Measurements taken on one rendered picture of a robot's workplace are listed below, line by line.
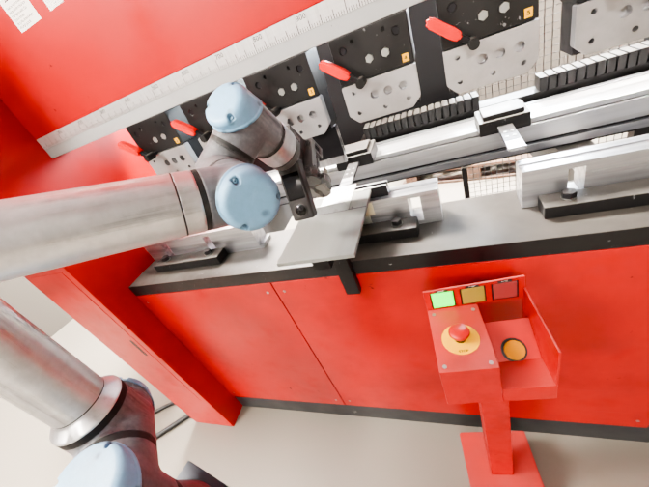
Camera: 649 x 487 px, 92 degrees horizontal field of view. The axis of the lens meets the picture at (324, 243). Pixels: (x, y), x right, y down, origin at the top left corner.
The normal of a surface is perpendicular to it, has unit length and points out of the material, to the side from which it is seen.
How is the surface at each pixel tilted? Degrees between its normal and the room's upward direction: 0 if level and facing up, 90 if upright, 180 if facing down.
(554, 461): 0
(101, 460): 8
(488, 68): 90
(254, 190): 90
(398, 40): 90
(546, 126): 90
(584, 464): 0
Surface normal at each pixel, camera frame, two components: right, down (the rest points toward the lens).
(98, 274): 0.91, -0.13
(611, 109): -0.24, 0.62
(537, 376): -0.34, -0.78
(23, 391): 0.48, 0.34
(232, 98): -0.42, -0.19
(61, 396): 0.80, 0.06
